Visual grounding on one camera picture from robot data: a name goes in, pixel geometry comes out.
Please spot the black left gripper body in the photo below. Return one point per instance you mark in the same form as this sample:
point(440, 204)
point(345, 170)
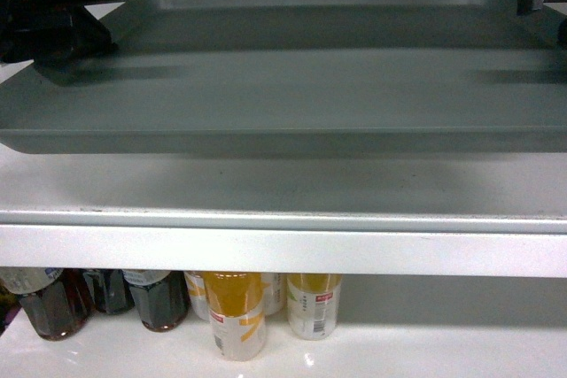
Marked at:
point(50, 32)

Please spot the grey rectangular serving tray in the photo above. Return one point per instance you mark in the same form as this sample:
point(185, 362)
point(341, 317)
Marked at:
point(301, 78)

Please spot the dark tea bottle middle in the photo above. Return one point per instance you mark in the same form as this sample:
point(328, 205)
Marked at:
point(108, 290)

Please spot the dark tea bottle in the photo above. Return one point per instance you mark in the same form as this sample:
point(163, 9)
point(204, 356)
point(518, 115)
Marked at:
point(56, 301)
point(160, 296)
point(108, 290)

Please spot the dark tea bottle left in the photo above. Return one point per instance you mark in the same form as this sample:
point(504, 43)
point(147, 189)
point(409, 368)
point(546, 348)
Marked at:
point(56, 301)

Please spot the dark tea bottle right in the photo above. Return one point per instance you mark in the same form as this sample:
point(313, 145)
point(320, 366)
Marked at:
point(160, 296)

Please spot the orange juice bottle left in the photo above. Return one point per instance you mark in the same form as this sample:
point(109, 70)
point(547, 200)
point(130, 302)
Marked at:
point(197, 293)

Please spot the orange juice bottle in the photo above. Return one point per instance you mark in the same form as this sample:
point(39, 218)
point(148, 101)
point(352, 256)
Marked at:
point(197, 293)
point(274, 292)
point(312, 304)
point(236, 313)

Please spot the orange juice bottle front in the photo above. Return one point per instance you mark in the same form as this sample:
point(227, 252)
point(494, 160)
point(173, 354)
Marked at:
point(236, 313)

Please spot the orange juice bottle back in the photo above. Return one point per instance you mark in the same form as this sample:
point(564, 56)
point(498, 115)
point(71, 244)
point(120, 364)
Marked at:
point(274, 292)

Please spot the orange juice bottle right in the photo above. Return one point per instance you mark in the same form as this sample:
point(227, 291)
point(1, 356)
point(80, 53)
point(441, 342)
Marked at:
point(312, 304)

